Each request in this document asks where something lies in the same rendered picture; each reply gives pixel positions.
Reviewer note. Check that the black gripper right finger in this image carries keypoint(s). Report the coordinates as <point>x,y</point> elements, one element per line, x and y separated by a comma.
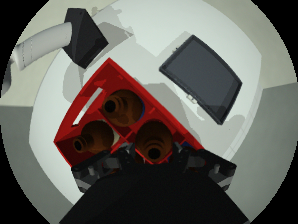
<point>219,169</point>

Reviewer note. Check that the red crate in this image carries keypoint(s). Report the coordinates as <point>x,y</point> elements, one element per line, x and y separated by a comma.
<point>109,77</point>

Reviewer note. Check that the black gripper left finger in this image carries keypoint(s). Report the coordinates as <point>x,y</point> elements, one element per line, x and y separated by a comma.
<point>88,171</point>

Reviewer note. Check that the brown glass bottle with cream label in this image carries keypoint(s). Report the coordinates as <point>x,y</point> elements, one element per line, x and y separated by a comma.
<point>97,136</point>

